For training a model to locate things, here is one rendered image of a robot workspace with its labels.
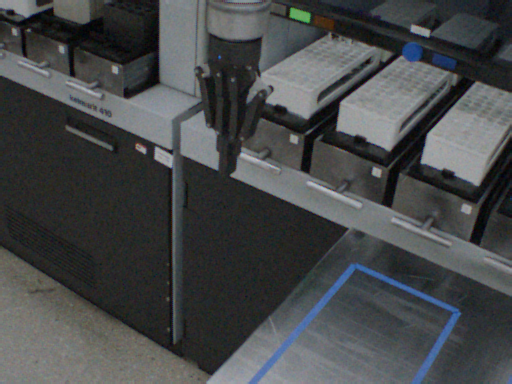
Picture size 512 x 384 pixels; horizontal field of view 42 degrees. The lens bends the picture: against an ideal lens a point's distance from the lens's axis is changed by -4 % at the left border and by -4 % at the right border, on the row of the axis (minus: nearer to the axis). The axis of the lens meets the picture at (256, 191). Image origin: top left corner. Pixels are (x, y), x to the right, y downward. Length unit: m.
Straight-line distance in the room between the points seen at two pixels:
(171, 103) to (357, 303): 0.68
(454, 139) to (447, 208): 0.11
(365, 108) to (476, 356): 0.48
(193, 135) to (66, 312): 0.83
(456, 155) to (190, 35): 0.55
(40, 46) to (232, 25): 0.66
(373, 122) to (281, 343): 0.47
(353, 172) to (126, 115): 0.50
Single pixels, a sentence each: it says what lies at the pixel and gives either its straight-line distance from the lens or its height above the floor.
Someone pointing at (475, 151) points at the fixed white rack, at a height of 0.86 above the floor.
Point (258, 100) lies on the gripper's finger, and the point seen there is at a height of 0.92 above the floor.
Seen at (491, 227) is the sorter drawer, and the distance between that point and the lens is 1.06.
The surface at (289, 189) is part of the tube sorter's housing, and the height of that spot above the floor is 0.69.
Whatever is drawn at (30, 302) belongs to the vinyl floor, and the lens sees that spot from 2.00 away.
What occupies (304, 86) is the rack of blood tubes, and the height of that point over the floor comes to 0.86.
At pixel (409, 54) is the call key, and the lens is 1.05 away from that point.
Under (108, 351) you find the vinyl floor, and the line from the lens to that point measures 1.84.
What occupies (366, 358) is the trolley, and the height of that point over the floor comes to 0.82.
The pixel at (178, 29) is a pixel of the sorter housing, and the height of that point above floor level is 0.87.
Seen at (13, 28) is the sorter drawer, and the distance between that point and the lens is 1.57.
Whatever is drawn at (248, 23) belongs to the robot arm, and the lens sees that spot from 0.93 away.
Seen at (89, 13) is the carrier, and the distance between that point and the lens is 1.48.
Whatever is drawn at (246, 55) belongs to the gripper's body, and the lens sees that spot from 0.96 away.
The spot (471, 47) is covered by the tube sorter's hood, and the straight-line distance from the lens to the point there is 1.04.
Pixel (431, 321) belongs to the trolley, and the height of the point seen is 0.82.
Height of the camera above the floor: 1.37
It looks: 35 degrees down
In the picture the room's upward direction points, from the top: 5 degrees clockwise
